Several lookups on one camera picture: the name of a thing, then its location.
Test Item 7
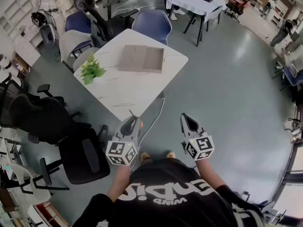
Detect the person's right forearm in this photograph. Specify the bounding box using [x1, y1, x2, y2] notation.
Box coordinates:
[195, 159, 228, 193]

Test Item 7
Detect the person's black printed T-shirt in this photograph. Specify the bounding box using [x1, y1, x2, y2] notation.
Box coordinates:
[71, 158, 266, 227]

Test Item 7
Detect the white floor cable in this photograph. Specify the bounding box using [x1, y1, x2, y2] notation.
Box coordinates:
[138, 97, 166, 147]

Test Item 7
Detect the red chair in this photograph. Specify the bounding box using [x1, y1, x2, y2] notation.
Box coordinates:
[224, 0, 252, 22]

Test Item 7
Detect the blue chair with black legs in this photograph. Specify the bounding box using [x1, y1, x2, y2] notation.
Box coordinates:
[272, 62, 303, 92]

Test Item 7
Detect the white shelf unit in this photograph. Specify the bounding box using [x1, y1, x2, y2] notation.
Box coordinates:
[0, 0, 41, 66]

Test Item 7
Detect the table with white cloth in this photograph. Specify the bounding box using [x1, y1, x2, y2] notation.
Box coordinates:
[165, 0, 227, 47]

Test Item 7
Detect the grey cardboard box lid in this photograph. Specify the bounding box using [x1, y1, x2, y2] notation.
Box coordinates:
[118, 44, 148, 72]

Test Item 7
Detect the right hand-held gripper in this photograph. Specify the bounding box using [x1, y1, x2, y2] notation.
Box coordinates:
[181, 113, 215, 162]

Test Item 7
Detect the person's left forearm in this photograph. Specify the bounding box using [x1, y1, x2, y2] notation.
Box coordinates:
[106, 164, 131, 203]

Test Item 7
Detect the grey shell chair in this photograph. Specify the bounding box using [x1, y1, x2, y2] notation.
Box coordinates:
[58, 29, 100, 73]

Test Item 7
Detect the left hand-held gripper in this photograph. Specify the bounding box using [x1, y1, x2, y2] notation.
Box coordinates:
[105, 117, 143, 166]

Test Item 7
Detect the blue shell chair white trim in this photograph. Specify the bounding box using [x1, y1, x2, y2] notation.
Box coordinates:
[131, 9, 172, 46]

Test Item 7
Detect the green leafy plant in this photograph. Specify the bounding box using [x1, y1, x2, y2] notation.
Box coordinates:
[79, 52, 107, 86]

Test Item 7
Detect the white plastic chair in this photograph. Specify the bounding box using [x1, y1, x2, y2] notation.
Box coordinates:
[9, 162, 52, 203]

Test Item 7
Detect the black padded office chair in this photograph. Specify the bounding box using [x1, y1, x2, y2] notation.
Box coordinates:
[8, 83, 93, 147]

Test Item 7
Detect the black office chair with headrest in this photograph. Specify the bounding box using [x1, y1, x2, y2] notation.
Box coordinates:
[73, 0, 139, 42]

